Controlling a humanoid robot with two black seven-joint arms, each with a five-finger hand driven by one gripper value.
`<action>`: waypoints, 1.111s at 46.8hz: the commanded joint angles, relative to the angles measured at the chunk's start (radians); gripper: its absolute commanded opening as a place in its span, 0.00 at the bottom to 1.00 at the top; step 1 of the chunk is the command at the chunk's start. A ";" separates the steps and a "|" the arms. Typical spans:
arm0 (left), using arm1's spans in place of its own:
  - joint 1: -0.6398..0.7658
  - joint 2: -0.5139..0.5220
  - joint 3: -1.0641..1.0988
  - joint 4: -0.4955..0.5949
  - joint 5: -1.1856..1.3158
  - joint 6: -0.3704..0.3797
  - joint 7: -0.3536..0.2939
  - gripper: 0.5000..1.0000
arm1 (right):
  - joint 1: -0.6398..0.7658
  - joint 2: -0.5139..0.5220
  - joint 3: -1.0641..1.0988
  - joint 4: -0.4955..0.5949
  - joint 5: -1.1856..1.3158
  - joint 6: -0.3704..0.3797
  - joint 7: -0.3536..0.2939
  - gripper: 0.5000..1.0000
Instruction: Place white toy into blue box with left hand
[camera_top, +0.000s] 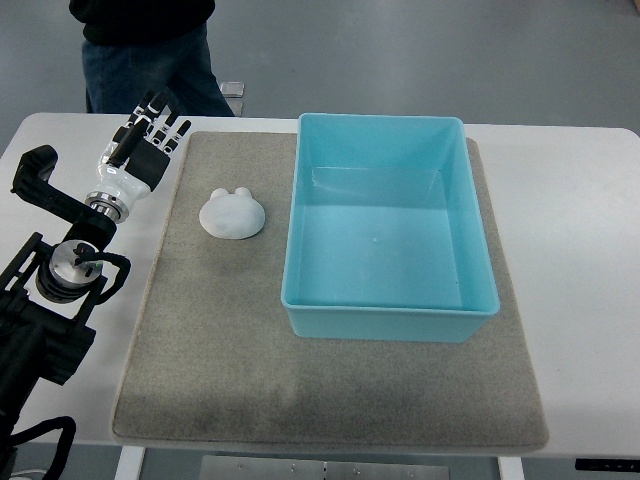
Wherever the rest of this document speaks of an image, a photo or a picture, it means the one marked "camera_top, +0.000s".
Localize white bunny toy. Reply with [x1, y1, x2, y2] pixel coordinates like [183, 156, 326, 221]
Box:
[199, 187, 266, 240]

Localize person in dark jeans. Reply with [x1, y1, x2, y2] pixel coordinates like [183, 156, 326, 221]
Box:
[69, 1, 234, 117]

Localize upper metal floor plate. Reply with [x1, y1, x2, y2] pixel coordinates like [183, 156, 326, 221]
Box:
[220, 81, 245, 98]

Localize light blue plastic box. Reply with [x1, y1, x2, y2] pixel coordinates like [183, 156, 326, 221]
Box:
[281, 113, 501, 343]

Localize metal floor plate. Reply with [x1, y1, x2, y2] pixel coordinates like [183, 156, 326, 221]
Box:
[227, 99, 244, 117]
[220, 81, 245, 98]

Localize black table control panel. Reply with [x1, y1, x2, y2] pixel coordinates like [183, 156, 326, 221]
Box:
[574, 458, 640, 473]

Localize grey felt mat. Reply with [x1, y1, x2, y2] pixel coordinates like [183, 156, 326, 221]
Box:
[111, 132, 549, 455]

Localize white table leg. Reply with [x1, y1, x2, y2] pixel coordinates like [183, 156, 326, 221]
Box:
[114, 446, 146, 480]
[497, 457, 525, 480]

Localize metal table base plate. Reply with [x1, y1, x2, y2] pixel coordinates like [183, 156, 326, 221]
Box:
[199, 455, 451, 480]

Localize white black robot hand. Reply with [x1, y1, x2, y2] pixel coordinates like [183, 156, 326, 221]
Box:
[85, 91, 191, 223]

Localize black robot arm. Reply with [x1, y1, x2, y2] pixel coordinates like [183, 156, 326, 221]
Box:
[1, 145, 131, 479]

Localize white left table leg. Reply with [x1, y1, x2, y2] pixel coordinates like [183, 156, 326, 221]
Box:
[114, 446, 146, 480]

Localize lower metal floor plate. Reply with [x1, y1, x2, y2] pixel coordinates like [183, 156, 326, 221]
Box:
[227, 99, 244, 117]

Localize white right table leg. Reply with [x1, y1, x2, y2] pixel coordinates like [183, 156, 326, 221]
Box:
[497, 457, 525, 480]

